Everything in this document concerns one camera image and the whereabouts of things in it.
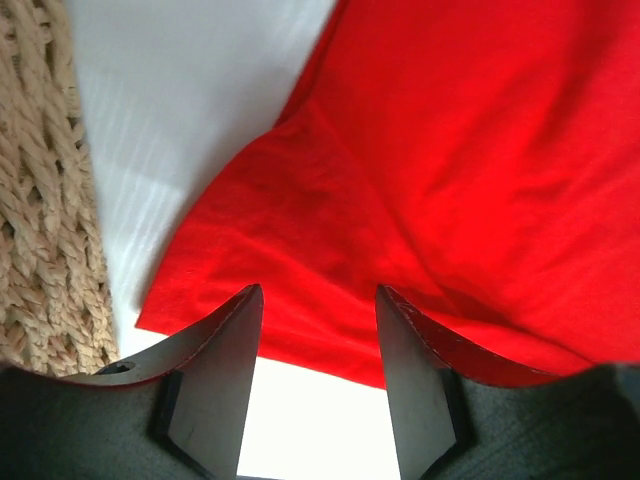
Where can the red t shirt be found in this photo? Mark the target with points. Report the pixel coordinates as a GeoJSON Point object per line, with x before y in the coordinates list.
{"type": "Point", "coordinates": [481, 157]}

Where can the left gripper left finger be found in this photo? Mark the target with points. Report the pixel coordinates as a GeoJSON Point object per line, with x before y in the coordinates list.
{"type": "Point", "coordinates": [176, 410]}

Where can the wicker basket with cloth liner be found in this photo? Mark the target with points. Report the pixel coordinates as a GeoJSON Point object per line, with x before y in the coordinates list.
{"type": "Point", "coordinates": [56, 315]}

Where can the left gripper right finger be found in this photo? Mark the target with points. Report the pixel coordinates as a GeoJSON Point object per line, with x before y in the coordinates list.
{"type": "Point", "coordinates": [460, 411]}

